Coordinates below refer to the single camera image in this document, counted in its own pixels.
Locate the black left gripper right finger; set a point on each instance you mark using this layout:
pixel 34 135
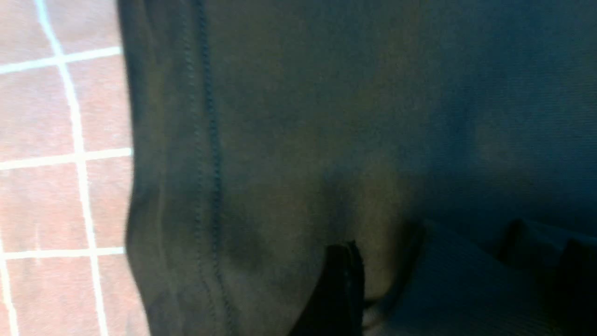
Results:
pixel 563 263

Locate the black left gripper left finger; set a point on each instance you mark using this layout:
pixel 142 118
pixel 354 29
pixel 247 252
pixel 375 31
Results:
pixel 336 306

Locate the dark gray long-sleeved shirt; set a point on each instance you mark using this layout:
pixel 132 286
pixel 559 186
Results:
pixel 266 130

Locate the pink grid tablecloth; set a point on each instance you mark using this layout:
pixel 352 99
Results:
pixel 66 172

